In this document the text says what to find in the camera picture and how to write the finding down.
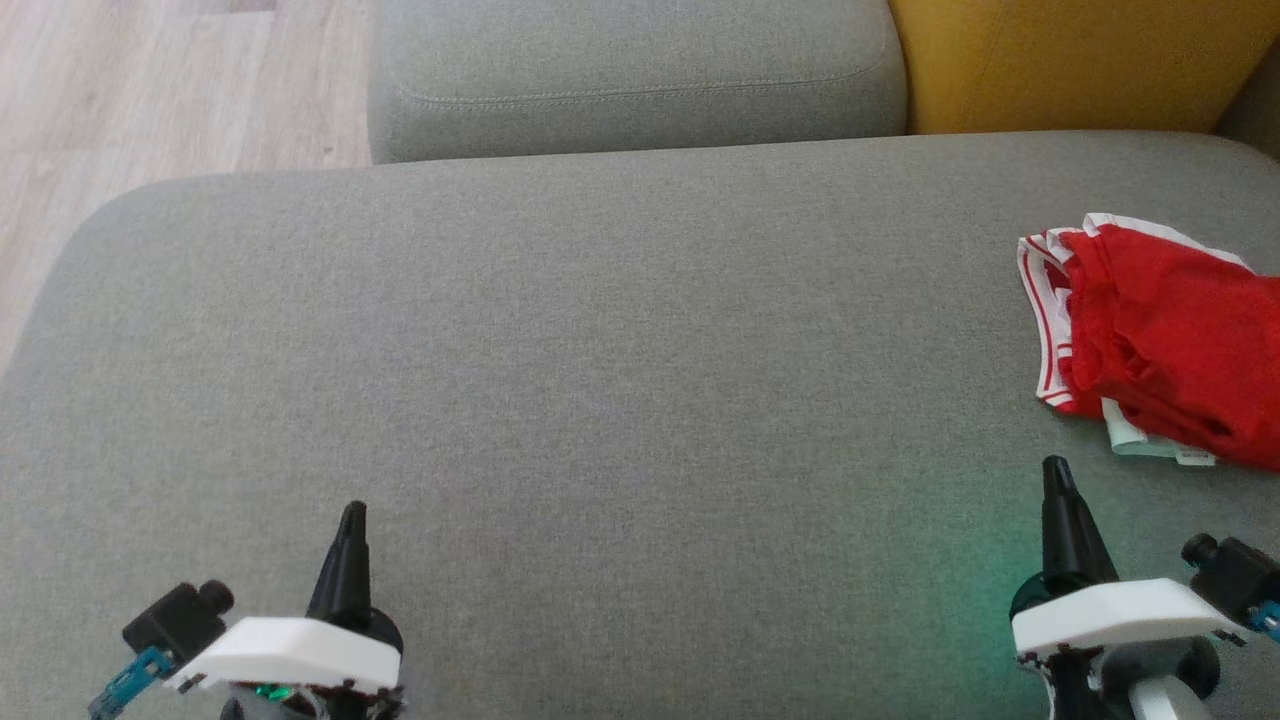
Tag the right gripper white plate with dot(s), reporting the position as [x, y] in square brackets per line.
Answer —
[1120, 615]

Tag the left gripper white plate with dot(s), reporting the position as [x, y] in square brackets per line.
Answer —
[300, 655]

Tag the red jersey with white sleeves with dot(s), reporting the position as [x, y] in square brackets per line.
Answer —
[1045, 290]

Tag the right robot arm silver white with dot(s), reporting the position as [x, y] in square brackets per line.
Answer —
[1155, 700]

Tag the large grey sofa seat cushion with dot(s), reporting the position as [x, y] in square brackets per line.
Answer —
[600, 420]

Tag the yellow sofa backrest cushion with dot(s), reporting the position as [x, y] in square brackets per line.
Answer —
[1080, 60]

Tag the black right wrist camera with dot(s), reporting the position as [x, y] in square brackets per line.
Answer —
[1235, 580]

